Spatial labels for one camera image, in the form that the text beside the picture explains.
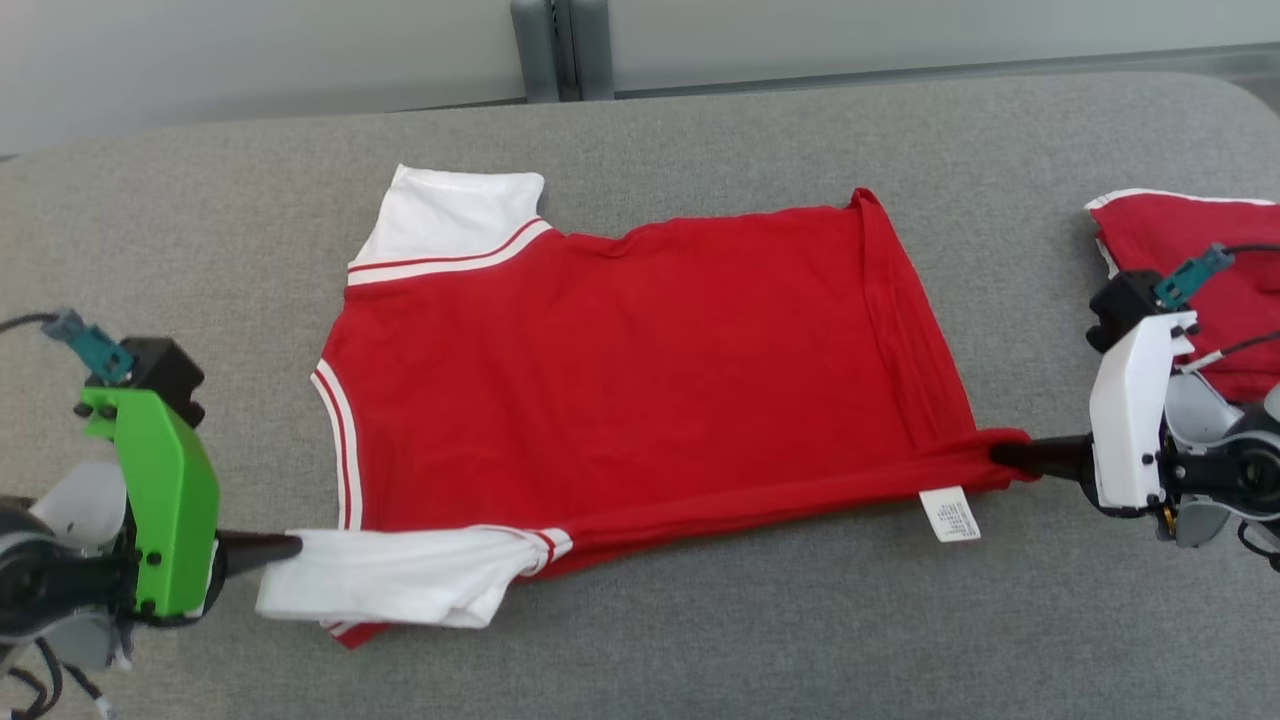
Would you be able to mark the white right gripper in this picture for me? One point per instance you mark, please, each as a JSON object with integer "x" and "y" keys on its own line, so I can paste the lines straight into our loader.
{"x": 1125, "y": 420}

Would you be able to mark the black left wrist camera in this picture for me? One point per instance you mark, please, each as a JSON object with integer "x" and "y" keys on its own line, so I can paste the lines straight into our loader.
{"x": 165, "y": 370}

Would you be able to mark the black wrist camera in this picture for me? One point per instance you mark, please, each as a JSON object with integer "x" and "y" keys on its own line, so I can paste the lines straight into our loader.
{"x": 165, "y": 370}
{"x": 1120, "y": 300}

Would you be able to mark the grey fabric sofa cushion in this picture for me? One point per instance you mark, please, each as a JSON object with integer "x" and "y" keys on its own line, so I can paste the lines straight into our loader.
{"x": 650, "y": 620}

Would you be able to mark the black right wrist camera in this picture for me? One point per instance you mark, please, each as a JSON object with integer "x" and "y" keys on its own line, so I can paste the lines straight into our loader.
{"x": 1120, "y": 300}

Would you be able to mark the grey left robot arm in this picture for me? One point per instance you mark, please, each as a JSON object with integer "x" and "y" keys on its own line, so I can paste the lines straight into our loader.
{"x": 40, "y": 585}

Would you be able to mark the red shorts white trim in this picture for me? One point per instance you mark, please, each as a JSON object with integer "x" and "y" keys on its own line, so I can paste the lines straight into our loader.
{"x": 1160, "y": 235}

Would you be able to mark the grey partition post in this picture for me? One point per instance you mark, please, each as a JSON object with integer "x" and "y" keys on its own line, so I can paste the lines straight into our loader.
{"x": 590, "y": 50}
{"x": 535, "y": 50}

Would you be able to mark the grey partition bottom rail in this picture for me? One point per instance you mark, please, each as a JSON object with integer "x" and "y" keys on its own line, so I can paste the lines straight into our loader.
{"x": 900, "y": 72}

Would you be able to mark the red T-shirt white sleeves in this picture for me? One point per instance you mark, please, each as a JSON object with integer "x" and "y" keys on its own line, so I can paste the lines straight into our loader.
{"x": 650, "y": 380}

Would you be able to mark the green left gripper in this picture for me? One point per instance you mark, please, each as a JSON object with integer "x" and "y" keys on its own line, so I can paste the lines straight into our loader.
{"x": 170, "y": 510}

